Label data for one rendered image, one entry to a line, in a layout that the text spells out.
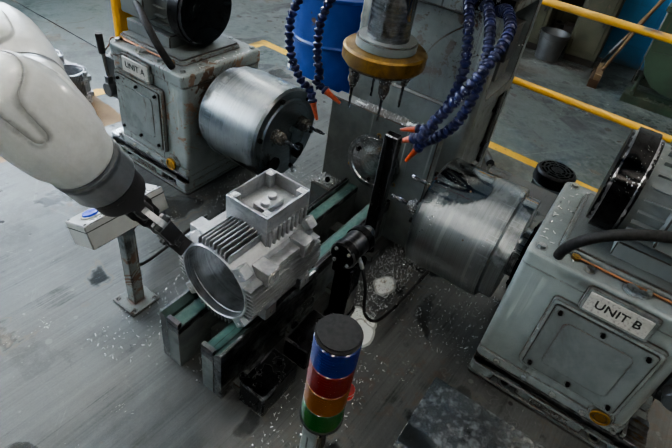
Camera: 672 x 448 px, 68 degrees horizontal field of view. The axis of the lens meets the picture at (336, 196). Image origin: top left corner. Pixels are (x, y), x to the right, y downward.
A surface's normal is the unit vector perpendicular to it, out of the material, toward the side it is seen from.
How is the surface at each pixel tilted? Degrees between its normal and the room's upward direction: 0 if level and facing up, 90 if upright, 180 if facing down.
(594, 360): 90
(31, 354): 0
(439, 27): 90
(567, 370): 90
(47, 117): 78
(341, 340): 0
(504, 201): 17
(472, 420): 0
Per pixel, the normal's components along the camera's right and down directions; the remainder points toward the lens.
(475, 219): -0.29, -0.27
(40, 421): 0.13, -0.79
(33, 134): 0.55, 0.58
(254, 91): -0.11, -0.54
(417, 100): -0.57, 0.44
